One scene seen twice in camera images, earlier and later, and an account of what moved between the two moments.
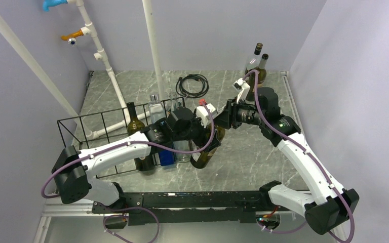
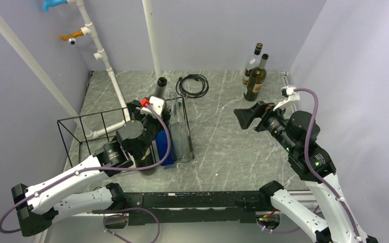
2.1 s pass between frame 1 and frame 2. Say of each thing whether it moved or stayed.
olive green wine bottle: moved
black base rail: stayed
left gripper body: moved
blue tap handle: stayed
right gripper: moved
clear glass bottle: stayed
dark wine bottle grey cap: stayed
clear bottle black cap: stayed
